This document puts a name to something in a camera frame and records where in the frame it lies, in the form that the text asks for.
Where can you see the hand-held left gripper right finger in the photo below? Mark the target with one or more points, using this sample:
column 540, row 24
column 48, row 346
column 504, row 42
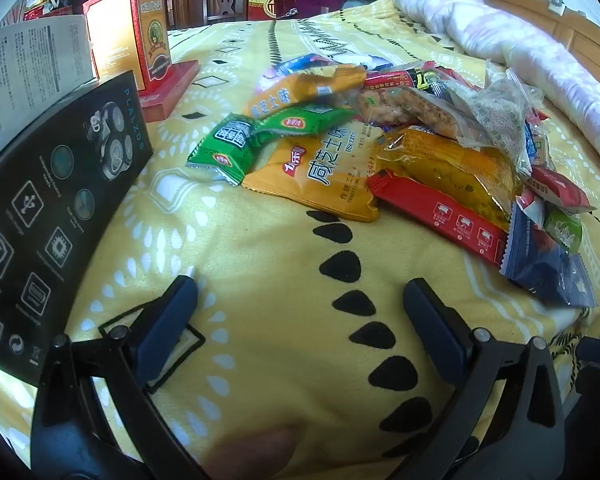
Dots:
column 435, row 332

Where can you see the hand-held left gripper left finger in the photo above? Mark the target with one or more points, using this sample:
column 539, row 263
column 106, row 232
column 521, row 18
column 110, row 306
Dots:
column 170, row 320

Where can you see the long red snack packet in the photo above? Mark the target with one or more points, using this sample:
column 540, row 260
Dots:
column 445, row 215

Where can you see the person's left hand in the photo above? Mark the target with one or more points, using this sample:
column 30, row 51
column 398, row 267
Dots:
column 260, row 452

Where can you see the yellow patterned bed sheet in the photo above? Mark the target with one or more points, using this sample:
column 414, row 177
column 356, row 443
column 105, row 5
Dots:
column 260, row 260

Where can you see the dark blue snack packet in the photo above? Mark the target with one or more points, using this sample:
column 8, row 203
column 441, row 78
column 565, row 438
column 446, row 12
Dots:
column 545, row 260

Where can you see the small green white snack packet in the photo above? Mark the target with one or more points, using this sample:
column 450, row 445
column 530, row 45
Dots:
column 562, row 230

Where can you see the yellow snack packet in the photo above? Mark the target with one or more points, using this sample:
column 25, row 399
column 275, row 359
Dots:
column 445, row 165

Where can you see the black printed box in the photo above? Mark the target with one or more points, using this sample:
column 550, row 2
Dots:
column 40, row 210

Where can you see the small red white snack packet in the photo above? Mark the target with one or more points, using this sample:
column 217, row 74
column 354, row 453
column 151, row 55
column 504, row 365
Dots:
column 555, row 190

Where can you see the large orange biscuit packet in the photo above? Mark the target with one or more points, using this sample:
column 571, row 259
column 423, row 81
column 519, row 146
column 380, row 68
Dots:
column 310, row 175

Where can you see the clear brown cracker packet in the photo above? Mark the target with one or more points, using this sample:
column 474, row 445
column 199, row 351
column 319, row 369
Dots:
column 415, row 105

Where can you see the flat red box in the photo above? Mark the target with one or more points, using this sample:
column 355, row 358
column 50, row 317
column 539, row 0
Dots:
column 172, row 90

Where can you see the clear sesame snack packet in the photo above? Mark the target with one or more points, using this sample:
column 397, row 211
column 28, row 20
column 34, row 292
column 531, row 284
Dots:
column 500, row 110

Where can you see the red black coffee stick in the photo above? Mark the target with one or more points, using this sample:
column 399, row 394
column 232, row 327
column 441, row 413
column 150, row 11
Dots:
column 390, row 80

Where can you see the small orange biscuit packet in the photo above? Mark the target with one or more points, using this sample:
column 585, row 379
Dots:
column 300, row 90

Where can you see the blue black snack packet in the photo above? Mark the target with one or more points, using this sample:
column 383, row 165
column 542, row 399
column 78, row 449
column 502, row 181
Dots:
column 300, row 62

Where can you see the red orange carton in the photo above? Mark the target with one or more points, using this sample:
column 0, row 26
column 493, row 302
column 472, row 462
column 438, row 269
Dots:
column 115, row 35

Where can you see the silver white box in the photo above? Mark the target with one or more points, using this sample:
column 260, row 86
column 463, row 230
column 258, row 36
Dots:
column 30, row 60

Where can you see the pink floral quilt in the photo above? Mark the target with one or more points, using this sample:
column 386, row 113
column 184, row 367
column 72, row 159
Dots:
column 530, row 45

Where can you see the wooden headboard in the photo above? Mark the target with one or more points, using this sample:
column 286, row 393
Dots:
column 580, row 40

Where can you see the red yellow gift box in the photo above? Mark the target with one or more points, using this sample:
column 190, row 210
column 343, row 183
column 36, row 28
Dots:
column 262, row 6

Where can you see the white wall socket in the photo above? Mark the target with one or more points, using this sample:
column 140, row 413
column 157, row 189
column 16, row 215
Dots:
column 557, row 5

